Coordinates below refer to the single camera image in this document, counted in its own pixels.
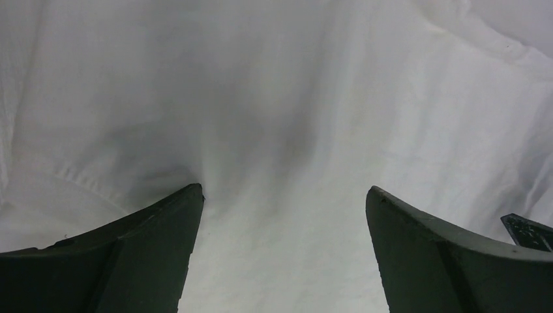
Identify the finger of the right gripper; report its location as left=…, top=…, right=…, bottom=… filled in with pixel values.
left=501, top=213, right=552, bottom=252

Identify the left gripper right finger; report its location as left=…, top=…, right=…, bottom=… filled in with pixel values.
left=366, top=186, right=552, bottom=312

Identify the white t shirt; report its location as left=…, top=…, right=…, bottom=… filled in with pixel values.
left=1, top=1, right=552, bottom=312

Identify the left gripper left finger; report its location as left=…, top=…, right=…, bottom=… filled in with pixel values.
left=1, top=183, right=204, bottom=312

